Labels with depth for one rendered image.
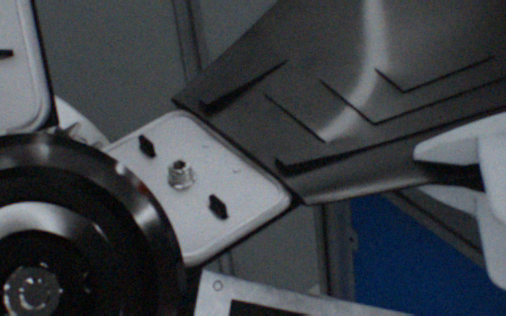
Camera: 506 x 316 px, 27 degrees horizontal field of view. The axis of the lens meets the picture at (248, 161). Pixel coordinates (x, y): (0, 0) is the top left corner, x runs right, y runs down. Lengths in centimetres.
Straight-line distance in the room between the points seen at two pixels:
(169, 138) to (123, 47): 87
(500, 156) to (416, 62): 8
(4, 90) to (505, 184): 21
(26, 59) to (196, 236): 10
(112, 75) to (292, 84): 88
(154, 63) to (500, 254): 98
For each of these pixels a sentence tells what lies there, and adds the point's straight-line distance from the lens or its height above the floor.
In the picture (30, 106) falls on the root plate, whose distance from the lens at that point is 43.
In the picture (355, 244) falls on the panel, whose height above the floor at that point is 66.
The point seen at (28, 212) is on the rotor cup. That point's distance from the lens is 39.
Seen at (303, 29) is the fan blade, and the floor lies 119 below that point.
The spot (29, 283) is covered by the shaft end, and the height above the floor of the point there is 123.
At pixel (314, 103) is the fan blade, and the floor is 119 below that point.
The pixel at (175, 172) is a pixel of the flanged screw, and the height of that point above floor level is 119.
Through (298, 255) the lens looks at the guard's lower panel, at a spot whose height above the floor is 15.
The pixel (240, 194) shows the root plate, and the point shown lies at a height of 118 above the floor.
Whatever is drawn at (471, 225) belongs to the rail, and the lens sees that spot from 95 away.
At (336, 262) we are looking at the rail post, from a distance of 119.
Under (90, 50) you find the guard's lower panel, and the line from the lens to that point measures 134.
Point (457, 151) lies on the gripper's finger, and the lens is 47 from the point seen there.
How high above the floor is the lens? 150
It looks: 42 degrees down
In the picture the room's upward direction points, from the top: 8 degrees counter-clockwise
